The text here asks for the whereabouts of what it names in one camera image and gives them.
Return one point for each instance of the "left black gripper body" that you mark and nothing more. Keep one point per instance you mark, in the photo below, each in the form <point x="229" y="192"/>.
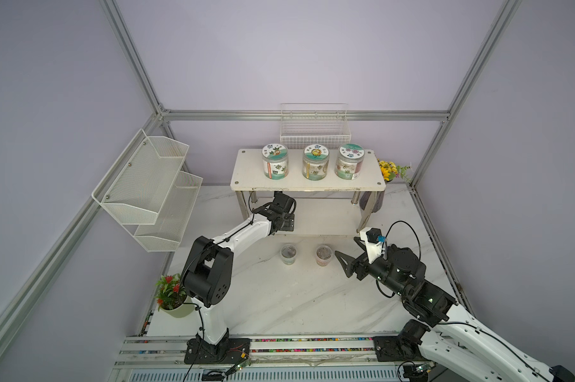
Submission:
<point x="288" y="223"/>

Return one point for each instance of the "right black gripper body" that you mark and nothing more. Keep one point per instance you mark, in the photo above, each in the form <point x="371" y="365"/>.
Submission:
<point x="365" y="267"/>

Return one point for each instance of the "small red-based clear cup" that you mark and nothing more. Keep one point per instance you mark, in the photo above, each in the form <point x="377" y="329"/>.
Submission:
<point x="324" y="255"/>

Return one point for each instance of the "strawberry lid seed container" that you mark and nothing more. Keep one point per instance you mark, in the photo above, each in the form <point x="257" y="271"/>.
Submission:
<point x="275" y="161"/>

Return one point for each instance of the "sunflower lid seed container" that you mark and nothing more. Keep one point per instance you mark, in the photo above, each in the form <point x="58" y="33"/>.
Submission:
<point x="315" y="162"/>

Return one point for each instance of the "pink flower lid seed container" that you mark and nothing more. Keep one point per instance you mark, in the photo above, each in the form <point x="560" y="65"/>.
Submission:
<point x="349" y="161"/>

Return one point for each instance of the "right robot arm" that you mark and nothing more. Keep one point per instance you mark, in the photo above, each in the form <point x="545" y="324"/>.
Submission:
<point x="443" y="330"/>

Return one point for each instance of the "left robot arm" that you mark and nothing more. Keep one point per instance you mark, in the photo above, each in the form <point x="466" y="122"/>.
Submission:
<point x="207" y="274"/>

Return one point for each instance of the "white two-tier shelf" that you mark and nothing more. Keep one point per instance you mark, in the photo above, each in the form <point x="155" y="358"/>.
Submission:
<point x="329" y="207"/>

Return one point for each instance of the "yellow sunflower plant pot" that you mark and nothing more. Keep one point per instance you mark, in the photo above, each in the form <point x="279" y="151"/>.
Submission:
<point x="390" y="172"/>

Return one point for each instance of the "red flower plant pot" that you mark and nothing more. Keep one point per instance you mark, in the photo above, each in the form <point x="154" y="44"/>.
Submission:
<point x="171" y="298"/>

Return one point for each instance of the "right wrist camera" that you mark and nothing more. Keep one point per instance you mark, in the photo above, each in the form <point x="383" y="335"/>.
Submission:
<point x="375" y="243"/>

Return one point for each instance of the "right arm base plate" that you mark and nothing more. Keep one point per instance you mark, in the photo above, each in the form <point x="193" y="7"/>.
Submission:
<point x="395" y="349"/>

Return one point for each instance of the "white wire basket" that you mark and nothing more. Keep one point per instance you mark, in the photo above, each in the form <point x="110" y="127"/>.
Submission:
<point x="303" y="124"/>

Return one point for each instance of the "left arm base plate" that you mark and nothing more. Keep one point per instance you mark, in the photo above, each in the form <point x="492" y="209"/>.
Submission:
<point x="227" y="351"/>

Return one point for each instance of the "white mesh wall rack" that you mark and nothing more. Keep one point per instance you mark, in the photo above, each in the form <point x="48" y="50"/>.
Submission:
<point x="148" y="192"/>

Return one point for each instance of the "aluminium front rail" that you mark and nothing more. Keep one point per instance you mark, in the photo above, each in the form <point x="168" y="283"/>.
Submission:
<point x="291" y="358"/>

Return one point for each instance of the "aluminium cage frame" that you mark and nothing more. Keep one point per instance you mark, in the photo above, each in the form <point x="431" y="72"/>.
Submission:
<point x="72" y="87"/>

